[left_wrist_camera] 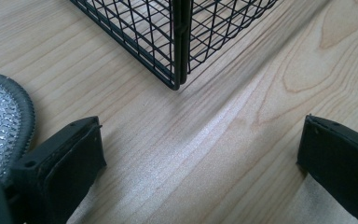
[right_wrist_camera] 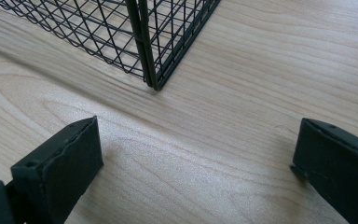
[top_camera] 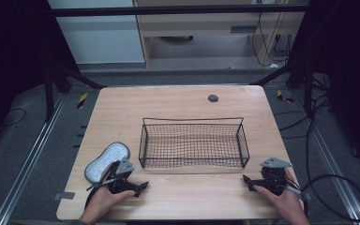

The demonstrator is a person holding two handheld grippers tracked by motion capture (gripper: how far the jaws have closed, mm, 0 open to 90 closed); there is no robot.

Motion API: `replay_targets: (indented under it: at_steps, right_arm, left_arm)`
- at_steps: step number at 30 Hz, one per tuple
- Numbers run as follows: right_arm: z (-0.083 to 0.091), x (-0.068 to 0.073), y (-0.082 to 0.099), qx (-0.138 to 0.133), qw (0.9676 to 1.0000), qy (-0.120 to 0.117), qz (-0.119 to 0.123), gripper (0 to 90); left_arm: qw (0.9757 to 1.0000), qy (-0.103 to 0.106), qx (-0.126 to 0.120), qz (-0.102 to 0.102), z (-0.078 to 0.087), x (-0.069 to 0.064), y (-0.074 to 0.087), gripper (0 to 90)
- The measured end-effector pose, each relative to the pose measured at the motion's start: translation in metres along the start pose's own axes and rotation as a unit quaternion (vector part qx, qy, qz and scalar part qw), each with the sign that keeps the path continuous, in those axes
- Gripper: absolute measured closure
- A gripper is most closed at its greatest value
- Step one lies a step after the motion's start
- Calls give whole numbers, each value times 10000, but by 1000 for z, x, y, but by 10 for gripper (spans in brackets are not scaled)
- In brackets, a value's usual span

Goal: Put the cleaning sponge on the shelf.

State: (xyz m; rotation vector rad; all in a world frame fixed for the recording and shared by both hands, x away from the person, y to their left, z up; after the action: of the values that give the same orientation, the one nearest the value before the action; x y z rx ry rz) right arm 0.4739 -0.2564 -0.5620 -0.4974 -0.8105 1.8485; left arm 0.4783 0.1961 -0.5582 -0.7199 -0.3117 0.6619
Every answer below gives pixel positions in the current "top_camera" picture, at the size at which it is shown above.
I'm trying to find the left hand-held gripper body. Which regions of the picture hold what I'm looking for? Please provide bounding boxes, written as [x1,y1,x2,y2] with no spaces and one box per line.
[86,157,139,195]

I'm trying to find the thin black floor cable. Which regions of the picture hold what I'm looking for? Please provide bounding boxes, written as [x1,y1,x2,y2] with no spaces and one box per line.
[0,107,28,128]

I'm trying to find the person's left hand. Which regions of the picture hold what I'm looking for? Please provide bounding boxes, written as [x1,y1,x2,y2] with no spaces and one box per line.
[80,164,137,221]

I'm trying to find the black horizontal frame bar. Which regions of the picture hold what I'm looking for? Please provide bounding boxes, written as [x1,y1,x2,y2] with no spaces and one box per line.
[48,5,309,18]

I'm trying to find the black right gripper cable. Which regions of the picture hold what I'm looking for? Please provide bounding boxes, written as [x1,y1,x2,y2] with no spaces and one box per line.
[293,173,360,223]

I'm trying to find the black metal stand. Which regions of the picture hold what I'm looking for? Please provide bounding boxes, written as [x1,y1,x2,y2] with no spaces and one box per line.
[42,60,108,124]
[250,59,315,117]

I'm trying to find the grey padded eye mask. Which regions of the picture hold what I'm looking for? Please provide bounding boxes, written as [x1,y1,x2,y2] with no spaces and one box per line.
[83,142,131,185]

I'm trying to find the grey tape strip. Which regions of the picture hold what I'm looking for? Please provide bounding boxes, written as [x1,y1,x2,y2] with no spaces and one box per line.
[53,191,76,201]

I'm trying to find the dark curtain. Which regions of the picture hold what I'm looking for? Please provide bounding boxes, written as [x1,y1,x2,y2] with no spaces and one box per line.
[289,0,360,176]
[0,0,80,158]

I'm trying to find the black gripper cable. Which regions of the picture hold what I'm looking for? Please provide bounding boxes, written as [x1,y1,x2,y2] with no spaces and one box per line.
[293,173,360,223]
[84,187,98,211]

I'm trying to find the white cabinet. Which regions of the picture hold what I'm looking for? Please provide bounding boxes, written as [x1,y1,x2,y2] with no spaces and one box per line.
[47,0,145,65]

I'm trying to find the black floor cables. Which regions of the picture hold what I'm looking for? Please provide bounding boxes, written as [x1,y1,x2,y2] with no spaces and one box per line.
[274,73,337,141]

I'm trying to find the person's right hand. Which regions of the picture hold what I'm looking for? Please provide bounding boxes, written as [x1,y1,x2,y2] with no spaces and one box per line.
[254,168,309,221]

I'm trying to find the metal floor rail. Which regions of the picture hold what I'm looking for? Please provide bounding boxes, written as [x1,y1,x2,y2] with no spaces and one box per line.
[290,90,360,225]
[0,93,68,225]

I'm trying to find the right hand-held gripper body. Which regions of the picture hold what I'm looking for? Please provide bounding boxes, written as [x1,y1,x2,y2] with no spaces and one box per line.
[256,157,312,201]

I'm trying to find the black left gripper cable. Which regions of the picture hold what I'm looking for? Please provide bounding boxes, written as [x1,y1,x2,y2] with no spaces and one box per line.
[84,187,98,211]

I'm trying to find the black hanging cables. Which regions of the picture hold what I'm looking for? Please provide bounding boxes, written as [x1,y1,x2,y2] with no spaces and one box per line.
[250,11,295,68]

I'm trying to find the black wire mesh basket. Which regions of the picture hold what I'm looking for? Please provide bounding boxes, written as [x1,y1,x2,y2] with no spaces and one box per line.
[138,116,251,170]

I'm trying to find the yellow black striped tape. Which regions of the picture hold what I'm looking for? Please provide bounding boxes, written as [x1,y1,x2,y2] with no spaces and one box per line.
[276,89,295,104]
[76,92,89,110]

